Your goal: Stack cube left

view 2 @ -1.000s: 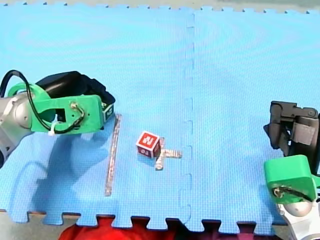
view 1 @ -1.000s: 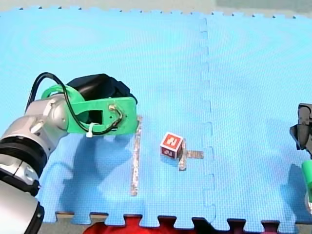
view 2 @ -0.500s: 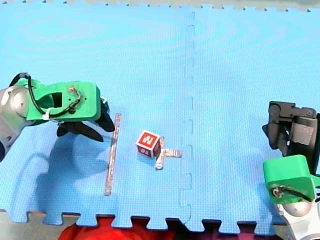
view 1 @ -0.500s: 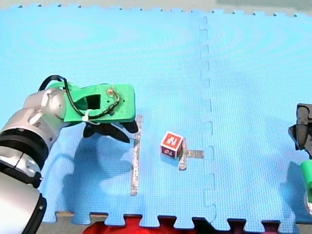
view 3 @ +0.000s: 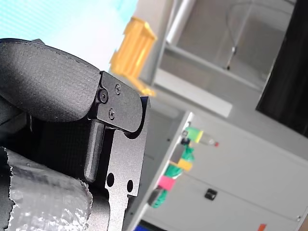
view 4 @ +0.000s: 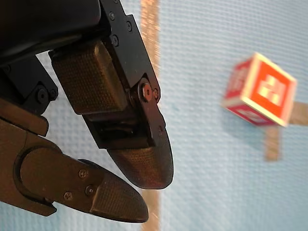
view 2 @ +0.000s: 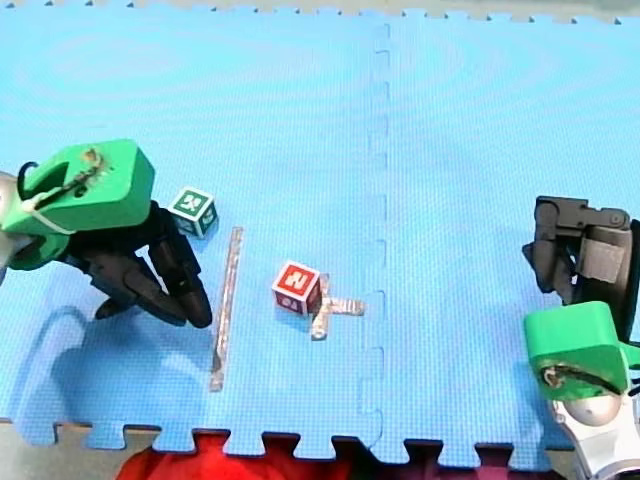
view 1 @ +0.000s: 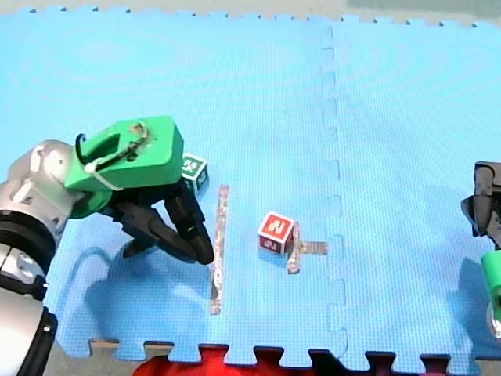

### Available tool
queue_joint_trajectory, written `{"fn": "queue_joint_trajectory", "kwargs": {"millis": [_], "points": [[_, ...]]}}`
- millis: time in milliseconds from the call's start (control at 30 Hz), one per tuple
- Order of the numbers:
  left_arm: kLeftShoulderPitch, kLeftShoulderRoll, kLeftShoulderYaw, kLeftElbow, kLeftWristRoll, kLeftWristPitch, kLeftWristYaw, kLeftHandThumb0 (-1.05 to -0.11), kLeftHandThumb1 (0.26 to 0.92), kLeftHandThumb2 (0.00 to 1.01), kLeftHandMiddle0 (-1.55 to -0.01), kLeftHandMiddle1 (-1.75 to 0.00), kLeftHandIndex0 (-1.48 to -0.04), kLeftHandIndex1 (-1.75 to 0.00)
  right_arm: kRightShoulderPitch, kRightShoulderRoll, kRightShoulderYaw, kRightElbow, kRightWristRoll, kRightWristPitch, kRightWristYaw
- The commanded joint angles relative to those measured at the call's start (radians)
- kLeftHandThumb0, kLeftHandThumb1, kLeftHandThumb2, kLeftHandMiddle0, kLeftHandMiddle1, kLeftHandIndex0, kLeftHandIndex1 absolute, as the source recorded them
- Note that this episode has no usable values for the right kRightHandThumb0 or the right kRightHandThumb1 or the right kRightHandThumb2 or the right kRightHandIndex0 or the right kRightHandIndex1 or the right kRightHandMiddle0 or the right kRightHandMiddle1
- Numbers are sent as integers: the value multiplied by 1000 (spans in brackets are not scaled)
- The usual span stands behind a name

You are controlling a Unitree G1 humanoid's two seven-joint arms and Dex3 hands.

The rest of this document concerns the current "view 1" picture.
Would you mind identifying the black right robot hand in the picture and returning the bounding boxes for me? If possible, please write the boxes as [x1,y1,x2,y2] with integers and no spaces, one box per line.
[460,161,501,249]

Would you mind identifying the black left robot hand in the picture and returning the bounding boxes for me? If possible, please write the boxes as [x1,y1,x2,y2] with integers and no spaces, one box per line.
[102,181,216,267]

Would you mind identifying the green cube white marks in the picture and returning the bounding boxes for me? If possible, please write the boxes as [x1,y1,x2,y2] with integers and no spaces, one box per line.
[180,153,209,194]

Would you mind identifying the red cube white marks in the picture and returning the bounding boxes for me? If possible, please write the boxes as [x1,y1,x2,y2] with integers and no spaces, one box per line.
[256,211,296,255]

